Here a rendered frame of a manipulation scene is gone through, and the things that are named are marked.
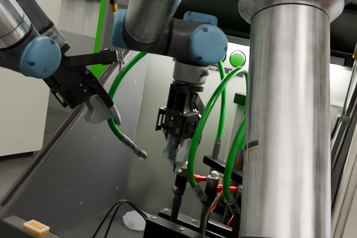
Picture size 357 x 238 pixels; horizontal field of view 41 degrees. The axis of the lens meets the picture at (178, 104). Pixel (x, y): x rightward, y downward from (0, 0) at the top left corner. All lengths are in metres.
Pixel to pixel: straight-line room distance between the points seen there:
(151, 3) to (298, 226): 0.39
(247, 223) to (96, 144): 0.96
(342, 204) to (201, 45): 0.45
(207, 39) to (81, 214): 0.74
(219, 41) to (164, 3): 0.24
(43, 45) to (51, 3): 3.31
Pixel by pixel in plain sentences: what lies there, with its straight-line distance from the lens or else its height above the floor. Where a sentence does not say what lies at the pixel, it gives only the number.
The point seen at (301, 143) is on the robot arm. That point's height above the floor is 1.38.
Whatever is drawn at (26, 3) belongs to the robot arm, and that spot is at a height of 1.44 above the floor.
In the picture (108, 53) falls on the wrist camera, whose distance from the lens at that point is 1.04.
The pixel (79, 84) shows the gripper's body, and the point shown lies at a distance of 1.01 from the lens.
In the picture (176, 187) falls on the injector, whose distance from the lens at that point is 1.14.
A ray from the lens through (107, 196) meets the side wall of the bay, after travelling 1.52.
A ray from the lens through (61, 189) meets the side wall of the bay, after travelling 1.31.
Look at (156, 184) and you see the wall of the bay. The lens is 1.54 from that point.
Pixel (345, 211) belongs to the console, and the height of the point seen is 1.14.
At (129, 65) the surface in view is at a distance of 1.06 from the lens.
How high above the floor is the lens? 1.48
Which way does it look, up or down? 11 degrees down
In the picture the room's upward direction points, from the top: 11 degrees clockwise
